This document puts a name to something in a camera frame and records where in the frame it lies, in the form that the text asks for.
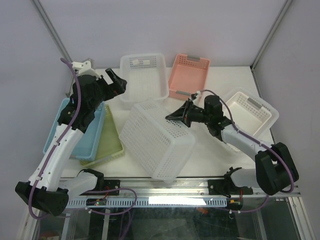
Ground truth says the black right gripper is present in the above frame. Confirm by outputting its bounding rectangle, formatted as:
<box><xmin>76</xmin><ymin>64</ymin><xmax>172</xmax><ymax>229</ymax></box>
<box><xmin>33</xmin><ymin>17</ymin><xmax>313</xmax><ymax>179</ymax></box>
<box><xmin>165</xmin><ymin>100</ymin><xmax>212</xmax><ymax>129</ymax></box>

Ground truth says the translucent white shallow basket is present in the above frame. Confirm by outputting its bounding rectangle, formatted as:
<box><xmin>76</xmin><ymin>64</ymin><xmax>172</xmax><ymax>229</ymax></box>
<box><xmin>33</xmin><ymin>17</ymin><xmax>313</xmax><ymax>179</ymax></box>
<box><xmin>119</xmin><ymin>53</ymin><xmax>169</xmax><ymax>109</ymax></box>

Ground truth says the large white perforated basket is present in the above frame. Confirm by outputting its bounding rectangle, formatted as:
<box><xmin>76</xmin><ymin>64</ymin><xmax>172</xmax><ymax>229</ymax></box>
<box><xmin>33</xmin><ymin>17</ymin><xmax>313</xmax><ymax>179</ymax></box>
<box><xmin>119</xmin><ymin>100</ymin><xmax>197</xmax><ymax>184</ymax></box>

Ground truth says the pink plastic basket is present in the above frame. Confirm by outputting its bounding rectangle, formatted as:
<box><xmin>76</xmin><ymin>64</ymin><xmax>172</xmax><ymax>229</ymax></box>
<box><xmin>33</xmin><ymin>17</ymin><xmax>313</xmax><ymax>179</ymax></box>
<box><xmin>168</xmin><ymin>53</ymin><xmax>210</xmax><ymax>101</ymax></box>

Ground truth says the cream white small basket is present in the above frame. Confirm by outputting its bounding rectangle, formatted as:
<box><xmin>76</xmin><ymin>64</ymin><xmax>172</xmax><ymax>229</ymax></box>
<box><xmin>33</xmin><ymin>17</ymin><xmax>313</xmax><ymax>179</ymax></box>
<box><xmin>224</xmin><ymin>90</ymin><xmax>272</xmax><ymax>138</ymax></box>

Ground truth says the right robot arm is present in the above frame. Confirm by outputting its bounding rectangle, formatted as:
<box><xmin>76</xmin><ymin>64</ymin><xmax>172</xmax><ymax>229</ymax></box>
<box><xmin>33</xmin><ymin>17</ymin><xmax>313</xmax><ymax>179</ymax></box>
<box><xmin>165</xmin><ymin>94</ymin><xmax>299</xmax><ymax>196</ymax></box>

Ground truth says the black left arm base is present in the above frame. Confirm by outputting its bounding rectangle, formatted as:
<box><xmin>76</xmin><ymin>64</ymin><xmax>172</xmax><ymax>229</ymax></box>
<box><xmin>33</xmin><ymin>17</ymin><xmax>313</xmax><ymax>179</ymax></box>
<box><xmin>101</xmin><ymin>178</ymin><xmax>121</xmax><ymax>197</ymax></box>

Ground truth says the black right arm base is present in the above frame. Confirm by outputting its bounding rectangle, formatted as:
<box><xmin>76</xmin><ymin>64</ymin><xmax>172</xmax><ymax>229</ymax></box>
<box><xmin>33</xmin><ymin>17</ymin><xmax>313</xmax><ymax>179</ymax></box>
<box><xmin>207</xmin><ymin>167</ymin><xmax>254</xmax><ymax>198</ymax></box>

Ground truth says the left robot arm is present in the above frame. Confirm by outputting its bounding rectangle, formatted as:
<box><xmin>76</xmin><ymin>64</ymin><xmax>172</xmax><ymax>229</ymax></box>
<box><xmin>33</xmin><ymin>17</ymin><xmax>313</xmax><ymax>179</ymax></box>
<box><xmin>15</xmin><ymin>68</ymin><xmax>127</xmax><ymax>220</ymax></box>

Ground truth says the yellow green plastic basket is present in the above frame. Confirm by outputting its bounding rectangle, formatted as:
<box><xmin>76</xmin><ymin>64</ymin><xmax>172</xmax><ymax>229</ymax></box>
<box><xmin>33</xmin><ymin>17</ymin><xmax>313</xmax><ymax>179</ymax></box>
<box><xmin>80</xmin><ymin>104</ymin><xmax>125</xmax><ymax>168</ymax></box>

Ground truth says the light blue plastic basket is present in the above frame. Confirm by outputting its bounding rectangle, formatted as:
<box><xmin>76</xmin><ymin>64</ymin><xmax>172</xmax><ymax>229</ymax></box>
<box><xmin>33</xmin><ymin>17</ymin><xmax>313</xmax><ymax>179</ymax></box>
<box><xmin>42</xmin><ymin>97</ymin><xmax>106</xmax><ymax>161</ymax></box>

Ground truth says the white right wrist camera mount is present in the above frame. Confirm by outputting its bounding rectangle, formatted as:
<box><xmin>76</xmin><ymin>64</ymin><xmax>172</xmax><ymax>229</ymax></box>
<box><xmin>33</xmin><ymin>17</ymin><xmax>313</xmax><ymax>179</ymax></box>
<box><xmin>190</xmin><ymin>90</ymin><xmax>202</xmax><ymax>102</ymax></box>

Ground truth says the left aluminium corner post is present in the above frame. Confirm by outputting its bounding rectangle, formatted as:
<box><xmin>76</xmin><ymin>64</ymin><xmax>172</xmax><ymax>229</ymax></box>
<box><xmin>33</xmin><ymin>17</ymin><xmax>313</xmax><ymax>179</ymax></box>
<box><xmin>30</xmin><ymin>0</ymin><xmax>72</xmax><ymax>62</ymax></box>

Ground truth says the aluminium corner post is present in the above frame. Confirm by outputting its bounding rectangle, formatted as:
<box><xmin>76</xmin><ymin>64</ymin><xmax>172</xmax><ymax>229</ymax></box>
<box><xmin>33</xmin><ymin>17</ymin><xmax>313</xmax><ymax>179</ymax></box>
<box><xmin>250</xmin><ymin>0</ymin><xmax>294</xmax><ymax>72</ymax></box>
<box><xmin>30</xmin><ymin>0</ymin><xmax>72</xmax><ymax>62</ymax></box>

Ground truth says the aluminium front rail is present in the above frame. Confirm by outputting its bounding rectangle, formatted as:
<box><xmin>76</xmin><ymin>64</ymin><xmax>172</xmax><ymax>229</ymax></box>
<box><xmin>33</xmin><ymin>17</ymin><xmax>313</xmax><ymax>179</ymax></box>
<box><xmin>59</xmin><ymin>176</ymin><xmax>301</xmax><ymax>201</ymax></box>

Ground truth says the right aluminium corner post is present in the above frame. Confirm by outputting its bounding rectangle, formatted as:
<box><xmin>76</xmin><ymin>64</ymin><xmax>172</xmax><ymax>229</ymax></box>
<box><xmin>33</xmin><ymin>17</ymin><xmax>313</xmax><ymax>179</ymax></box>
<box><xmin>250</xmin><ymin>0</ymin><xmax>294</xmax><ymax>72</ymax></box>

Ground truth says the white slotted cable duct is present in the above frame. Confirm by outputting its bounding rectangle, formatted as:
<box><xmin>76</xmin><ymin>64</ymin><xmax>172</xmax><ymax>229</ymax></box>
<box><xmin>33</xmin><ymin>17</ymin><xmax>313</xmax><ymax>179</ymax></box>
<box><xmin>67</xmin><ymin>196</ymin><xmax>227</xmax><ymax>209</ymax></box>

